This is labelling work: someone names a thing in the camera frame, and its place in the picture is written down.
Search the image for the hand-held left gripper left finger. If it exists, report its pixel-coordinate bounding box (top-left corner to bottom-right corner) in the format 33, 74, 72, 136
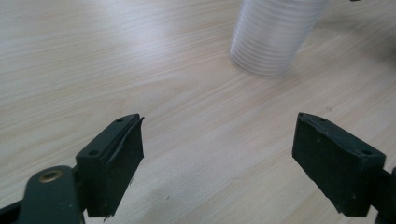
75, 113, 146, 218

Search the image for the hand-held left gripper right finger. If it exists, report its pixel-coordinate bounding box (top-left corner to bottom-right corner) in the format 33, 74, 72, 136
291, 112, 388, 218

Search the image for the stack of clear plastic cups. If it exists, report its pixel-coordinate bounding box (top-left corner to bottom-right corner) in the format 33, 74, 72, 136
229, 0, 329, 79

